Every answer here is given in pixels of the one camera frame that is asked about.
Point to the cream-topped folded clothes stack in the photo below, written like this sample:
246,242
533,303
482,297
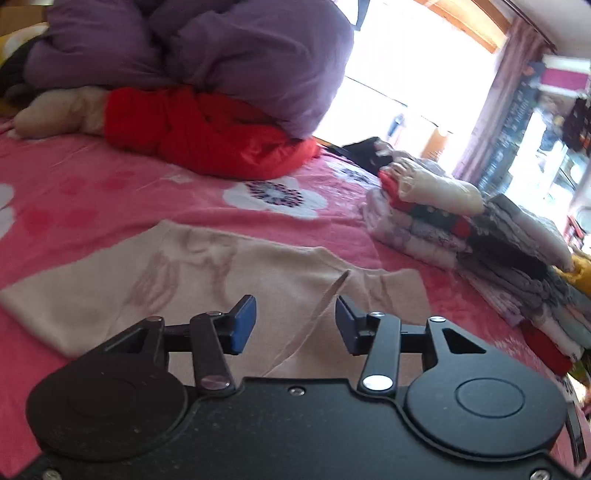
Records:
429,217

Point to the pink floral bed sheet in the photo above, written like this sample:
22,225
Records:
115,194

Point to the red quilt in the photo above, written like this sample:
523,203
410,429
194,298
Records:
194,134

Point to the black garment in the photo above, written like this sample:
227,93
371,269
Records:
364,154

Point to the purple quilt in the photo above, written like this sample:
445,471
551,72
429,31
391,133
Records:
240,60

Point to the dark blue wall banner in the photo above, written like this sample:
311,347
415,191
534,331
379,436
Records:
510,134

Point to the mauve curtain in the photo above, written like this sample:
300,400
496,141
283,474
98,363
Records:
498,115

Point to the grey folded clothes stack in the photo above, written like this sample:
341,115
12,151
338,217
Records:
521,267

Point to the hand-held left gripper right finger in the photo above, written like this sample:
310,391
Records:
344,323

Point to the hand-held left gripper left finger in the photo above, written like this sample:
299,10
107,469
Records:
244,323

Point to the pink and white box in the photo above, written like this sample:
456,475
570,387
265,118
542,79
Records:
565,76

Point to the orange cardboard box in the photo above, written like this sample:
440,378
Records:
436,143

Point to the beige pillow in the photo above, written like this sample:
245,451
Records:
60,113

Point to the dark cloth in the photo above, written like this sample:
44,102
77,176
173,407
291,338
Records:
16,69

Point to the yellow cloth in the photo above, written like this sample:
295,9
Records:
577,274

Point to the pale grey garment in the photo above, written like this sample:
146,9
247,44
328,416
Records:
422,164

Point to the beige knit sweater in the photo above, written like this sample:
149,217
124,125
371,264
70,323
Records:
231,277

